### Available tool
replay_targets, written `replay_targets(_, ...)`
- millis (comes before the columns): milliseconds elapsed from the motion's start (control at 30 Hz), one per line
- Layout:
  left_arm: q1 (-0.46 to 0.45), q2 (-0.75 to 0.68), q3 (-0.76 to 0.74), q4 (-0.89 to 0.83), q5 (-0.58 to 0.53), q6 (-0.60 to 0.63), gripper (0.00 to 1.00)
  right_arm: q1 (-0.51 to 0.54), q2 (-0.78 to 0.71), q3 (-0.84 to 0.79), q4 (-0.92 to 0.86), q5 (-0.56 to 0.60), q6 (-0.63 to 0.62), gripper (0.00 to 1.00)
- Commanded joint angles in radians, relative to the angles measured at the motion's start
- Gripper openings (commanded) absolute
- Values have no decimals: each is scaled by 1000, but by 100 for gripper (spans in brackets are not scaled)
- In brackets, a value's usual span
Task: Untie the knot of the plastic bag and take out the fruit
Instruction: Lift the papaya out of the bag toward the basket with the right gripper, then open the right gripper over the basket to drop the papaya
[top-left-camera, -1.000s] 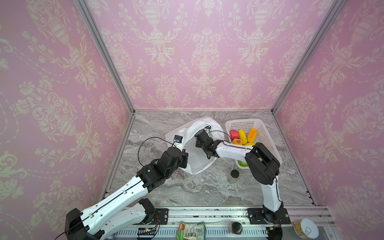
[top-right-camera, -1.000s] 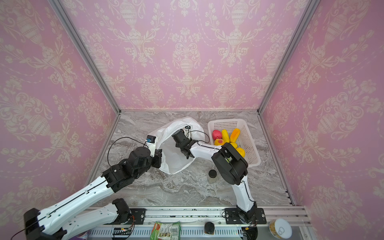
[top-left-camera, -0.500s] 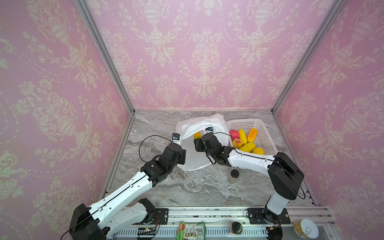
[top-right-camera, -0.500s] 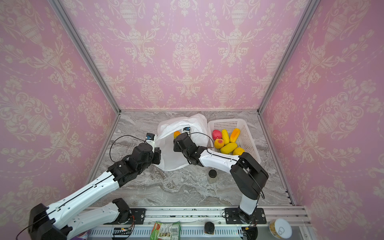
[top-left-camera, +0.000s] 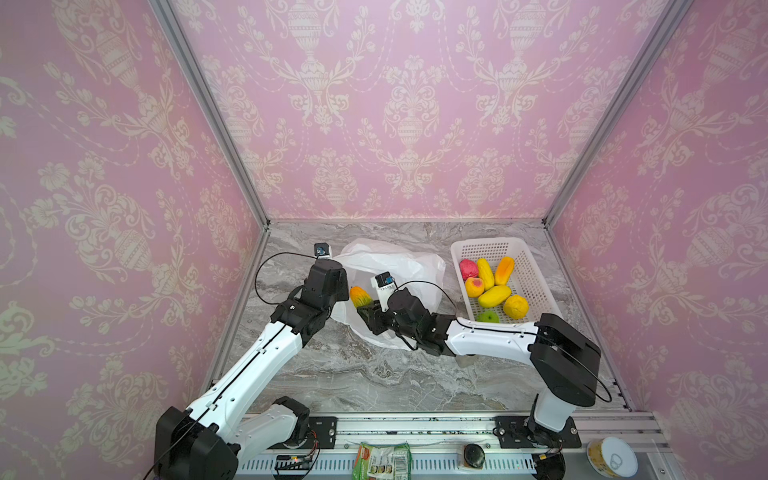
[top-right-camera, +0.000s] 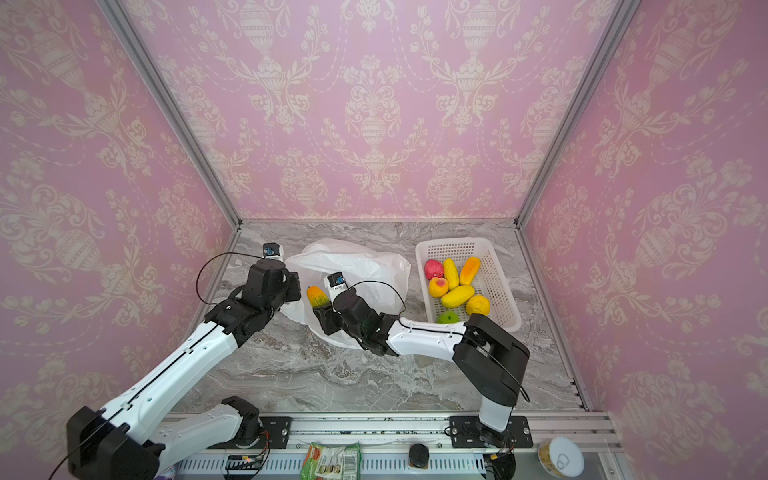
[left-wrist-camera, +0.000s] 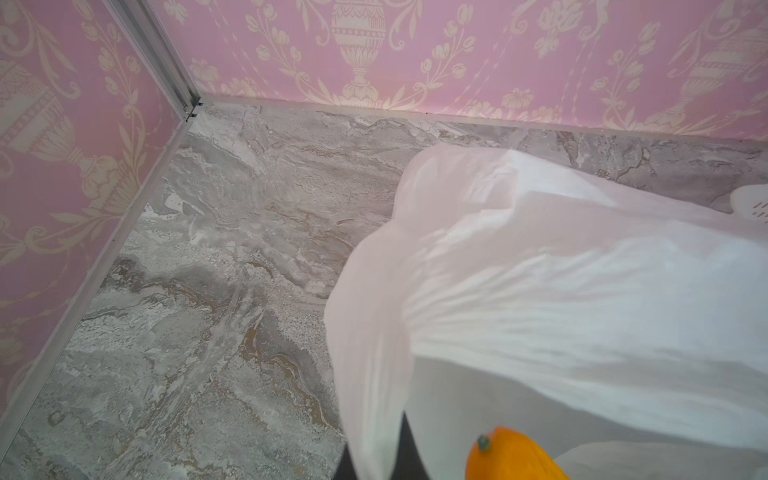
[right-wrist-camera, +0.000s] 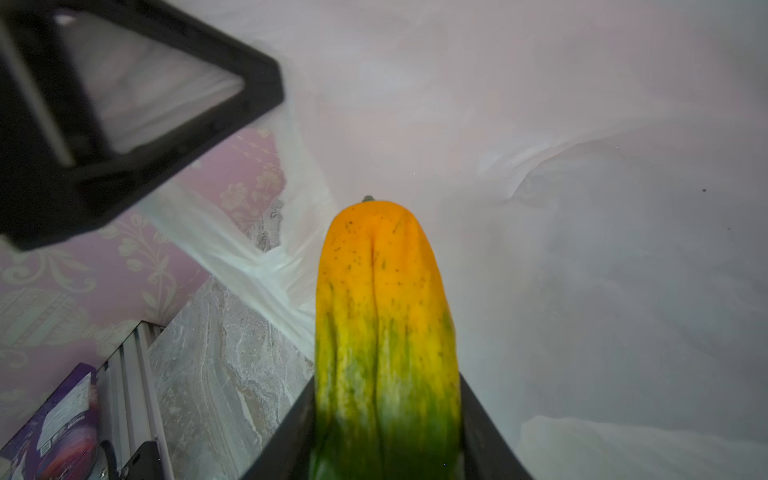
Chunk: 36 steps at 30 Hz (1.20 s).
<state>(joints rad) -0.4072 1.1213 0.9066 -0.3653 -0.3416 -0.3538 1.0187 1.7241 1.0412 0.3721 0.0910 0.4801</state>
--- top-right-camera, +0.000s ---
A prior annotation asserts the green orange papaya fruit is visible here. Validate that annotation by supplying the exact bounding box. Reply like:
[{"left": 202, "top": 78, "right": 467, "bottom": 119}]
[{"left": 307, "top": 286, "right": 331, "bottom": 309}]

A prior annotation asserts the white plastic bag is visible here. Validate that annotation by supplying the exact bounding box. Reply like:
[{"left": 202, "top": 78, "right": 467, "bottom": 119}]
[{"left": 285, "top": 238, "right": 411, "bottom": 314}]

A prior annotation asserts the yellow red peach fruit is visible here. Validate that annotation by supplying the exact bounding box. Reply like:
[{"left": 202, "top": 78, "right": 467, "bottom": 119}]
[{"left": 428, "top": 277, "right": 450, "bottom": 298}]

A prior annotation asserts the pink red fruit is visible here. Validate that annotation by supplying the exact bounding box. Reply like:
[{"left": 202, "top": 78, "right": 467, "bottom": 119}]
[{"left": 423, "top": 259, "right": 444, "bottom": 281}]

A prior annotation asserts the yellow banana fruit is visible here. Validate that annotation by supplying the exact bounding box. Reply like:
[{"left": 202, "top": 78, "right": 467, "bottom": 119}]
[{"left": 441, "top": 285, "right": 475, "bottom": 309}]

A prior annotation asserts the orange mango fruit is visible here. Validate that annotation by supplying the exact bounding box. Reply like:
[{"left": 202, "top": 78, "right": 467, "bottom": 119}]
[{"left": 459, "top": 256, "right": 482, "bottom": 286}]

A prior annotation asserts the yellow orange round fruit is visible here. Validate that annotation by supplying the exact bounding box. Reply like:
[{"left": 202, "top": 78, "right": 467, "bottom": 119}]
[{"left": 465, "top": 295, "right": 491, "bottom": 316}]

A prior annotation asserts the white perforated plastic basket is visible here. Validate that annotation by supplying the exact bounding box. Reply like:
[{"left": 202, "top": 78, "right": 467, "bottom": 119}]
[{"left": 415, "top": 237, "right": 522, "bottom": 333}]

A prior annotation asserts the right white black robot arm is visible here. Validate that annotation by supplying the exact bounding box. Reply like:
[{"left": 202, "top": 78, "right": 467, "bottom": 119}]
[{"left": 307, "top": 286, "right": 530, "bottom": 449}]

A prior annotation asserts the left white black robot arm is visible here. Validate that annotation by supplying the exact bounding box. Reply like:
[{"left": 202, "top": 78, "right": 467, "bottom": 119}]
[{"left": 62, "top": 257, "right": 301, "bottom": 479}]

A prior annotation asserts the green snack packet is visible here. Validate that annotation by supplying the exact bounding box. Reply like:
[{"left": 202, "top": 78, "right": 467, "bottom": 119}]
[{"left": 300, "top": 443, "right": 362, "bottom": 480}]

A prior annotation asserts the black lid jar front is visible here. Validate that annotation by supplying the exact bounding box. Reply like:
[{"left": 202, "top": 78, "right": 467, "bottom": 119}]
[{"left": 408, "top": 443, "right": 430, "bottom": 470}]

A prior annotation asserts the tin can pull tab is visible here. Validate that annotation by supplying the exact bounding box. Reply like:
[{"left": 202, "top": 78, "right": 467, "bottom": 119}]
[{"left": 537, "top": 436, "right": 585, "bottom": 478}]

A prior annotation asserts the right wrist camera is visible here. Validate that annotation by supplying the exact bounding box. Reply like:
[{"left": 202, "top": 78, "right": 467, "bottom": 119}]
[{"left": 324, "top": 272, "right": 349, "bottom": 301}]

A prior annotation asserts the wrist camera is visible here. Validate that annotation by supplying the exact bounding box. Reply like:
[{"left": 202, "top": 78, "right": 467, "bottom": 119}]
[
  {"left": 262, "top": 242, "right": 284, "bottom": 261},
  {"left": 324, "top": 272, "right": 349, "bottom": 301}
]

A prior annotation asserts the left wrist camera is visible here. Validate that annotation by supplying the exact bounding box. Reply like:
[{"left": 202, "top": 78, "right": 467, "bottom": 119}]
[{"left": 262, "top": 242, "right": 284, "bottom": 261}]

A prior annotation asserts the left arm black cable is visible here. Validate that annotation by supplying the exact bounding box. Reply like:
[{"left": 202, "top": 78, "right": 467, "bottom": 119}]
[{"left": 195, "top": 251, "right": 265, "bottom": 307}]

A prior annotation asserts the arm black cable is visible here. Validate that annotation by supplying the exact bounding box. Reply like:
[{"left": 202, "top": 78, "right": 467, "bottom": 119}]
[
  {"left": 195, "top": 251, "right": 265, "bottom": 307},
  {"left": 347, "top": 280, "right": 532, "bottom": 403}
]

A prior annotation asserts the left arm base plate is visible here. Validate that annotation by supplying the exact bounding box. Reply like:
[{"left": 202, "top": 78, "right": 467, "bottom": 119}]
[{"left": 233, "top": 416, "right": 292, "bottom": 449}]

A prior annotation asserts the aluminium front rail frame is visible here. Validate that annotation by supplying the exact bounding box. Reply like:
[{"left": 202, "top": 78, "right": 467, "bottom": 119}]
[{"left": 175, "top": 410, "right": 633, "bottom": 479}]

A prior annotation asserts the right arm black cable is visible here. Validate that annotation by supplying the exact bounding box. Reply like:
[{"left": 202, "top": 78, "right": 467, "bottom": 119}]
[{"left": 347, "top": 280, "right": 532, "bottom": 403}]

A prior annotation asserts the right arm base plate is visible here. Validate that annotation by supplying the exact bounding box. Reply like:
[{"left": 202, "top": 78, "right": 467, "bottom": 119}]
[{"left": 443, "top": 415, "right": 534, "bottom": 450}]

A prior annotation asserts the left aluminium corner post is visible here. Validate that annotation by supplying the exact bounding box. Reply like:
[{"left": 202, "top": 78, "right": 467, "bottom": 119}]
[{"left": 96, "top": 0, "right": 242, "bottom": 230}]

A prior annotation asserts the aluminium corner post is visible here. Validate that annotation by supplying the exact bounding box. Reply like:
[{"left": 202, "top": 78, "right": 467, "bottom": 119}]
[
  {"left": 96, "top": 0, "right": 242, "bottom": 230},
  {"left": 515, "top": 0, "right": 641, "bottom": 231}
]

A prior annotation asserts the right aluminium corner post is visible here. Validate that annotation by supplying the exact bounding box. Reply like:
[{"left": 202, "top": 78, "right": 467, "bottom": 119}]
[{"left": 515, "top": 0, "right": 641, "bottom": 231}]

